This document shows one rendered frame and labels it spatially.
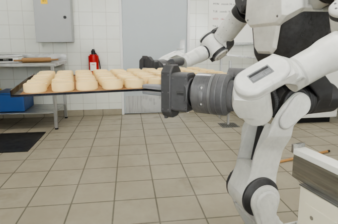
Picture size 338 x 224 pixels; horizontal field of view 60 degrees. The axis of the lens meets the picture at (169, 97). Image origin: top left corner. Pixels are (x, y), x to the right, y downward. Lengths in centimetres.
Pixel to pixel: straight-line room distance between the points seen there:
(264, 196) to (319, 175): 49
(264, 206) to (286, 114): 32
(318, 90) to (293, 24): 28
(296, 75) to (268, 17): 48
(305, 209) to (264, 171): 48
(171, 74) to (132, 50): 408
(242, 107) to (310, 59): 16
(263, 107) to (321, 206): 20
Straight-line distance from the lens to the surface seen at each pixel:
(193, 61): 134
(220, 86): 59
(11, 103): 440
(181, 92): 64
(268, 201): 111
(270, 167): 113
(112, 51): 469
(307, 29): 103
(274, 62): 59
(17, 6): 498
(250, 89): 56
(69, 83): 70
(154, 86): 68
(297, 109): 107
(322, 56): 64
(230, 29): 135
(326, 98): 119
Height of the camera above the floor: 110
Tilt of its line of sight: 10 degrees down
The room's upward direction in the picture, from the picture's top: straight up
